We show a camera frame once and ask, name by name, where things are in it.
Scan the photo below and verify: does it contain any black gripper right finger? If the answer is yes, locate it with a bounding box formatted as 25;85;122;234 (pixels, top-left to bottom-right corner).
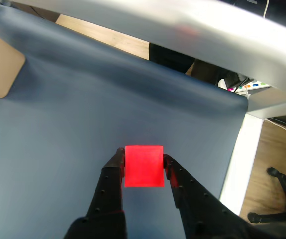
162;153;286;239

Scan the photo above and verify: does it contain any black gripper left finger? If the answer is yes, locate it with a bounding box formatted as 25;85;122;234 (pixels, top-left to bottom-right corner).
63;146;128;239

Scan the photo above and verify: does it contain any red cube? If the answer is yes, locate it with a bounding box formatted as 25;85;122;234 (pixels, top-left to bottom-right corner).
124;145;165;188

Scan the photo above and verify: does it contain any dark blue-grey mat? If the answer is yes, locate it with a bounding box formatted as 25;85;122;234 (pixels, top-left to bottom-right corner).
0;6;249;239

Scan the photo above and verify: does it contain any black office chair base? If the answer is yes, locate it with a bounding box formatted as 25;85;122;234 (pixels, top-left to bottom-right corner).
247;166;286;225

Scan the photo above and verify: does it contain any white power strip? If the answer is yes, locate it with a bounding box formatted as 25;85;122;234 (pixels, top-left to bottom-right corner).
218;78;271;94

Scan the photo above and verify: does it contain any silver metal frame bar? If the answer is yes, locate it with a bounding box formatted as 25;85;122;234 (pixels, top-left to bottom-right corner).
0;0;286;119

